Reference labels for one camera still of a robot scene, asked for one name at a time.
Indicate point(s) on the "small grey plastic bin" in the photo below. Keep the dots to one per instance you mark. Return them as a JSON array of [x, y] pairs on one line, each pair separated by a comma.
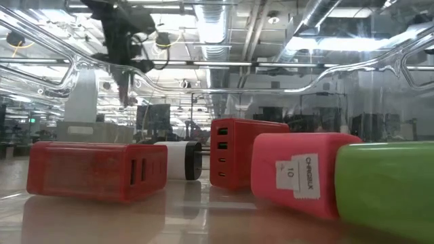
[[101, 132]]

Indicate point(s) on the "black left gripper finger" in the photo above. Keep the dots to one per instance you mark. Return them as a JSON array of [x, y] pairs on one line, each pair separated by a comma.
[[122, 84]]

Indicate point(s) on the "red charger block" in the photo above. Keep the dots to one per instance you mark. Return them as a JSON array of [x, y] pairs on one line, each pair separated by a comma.
[[84, 169], [244, 152]]

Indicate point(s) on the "green charger block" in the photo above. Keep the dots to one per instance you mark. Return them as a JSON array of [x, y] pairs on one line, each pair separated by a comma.
[[390, 189]]

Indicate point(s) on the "white and black charger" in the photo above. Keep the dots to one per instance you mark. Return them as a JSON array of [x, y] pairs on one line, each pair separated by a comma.
[[176, 159]]

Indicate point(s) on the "large clear plastic bin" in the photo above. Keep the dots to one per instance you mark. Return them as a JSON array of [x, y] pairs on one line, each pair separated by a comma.
[[217, 217]]

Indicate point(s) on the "dark background monitor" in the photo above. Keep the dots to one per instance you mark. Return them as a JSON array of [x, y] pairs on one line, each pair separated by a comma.
[[152, 117]]

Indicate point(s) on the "white building pillar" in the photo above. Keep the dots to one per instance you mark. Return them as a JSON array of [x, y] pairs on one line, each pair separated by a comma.
[[83, 98]]

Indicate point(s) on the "pink charger with white label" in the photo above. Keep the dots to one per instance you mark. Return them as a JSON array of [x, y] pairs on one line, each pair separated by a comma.
[[271, 169]]

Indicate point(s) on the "black ceiling-hung camera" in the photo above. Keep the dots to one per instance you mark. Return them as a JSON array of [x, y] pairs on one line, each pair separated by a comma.
[[162, 40]]

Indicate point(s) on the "silver ceiling duct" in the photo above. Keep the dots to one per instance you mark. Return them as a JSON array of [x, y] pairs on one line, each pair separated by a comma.
[[212, 30]]

